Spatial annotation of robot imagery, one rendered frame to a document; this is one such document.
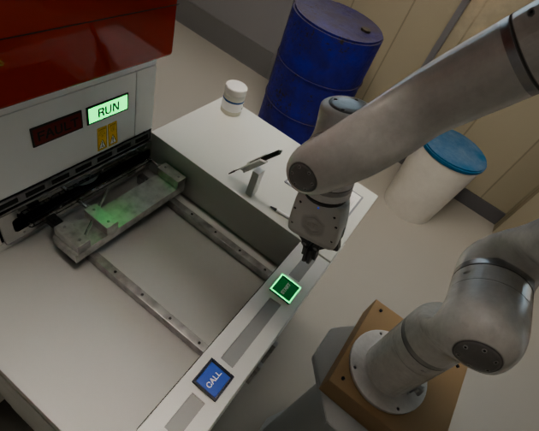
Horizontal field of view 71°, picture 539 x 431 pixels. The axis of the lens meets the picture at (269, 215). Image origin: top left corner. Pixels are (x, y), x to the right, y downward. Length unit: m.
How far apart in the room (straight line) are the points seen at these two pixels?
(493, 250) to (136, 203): 0.83
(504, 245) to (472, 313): 0.13
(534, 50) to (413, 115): 0.13
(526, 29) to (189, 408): 0.71
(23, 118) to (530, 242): 0.88
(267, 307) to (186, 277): 0.26
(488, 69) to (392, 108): 0.10
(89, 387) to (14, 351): 0.17
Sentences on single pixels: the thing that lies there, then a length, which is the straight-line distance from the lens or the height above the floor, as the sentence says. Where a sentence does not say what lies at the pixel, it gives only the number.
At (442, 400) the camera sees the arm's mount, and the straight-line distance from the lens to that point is 1.05.
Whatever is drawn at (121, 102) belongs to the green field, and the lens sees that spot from 1.02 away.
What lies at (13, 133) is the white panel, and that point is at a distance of 0.89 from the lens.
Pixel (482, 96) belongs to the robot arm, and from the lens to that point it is 0.49.
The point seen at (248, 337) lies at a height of 0.96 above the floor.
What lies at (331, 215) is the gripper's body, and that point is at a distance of 0.66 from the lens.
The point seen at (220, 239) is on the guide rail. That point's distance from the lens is 1.06.
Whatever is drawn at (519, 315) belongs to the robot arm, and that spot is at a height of 1.31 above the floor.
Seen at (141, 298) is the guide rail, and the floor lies 0.85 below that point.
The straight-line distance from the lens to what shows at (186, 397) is 0.76.
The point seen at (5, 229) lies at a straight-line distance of 1.02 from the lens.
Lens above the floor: 1.68
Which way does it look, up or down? 46 degrees down
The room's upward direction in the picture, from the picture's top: 24 degrees clockwise
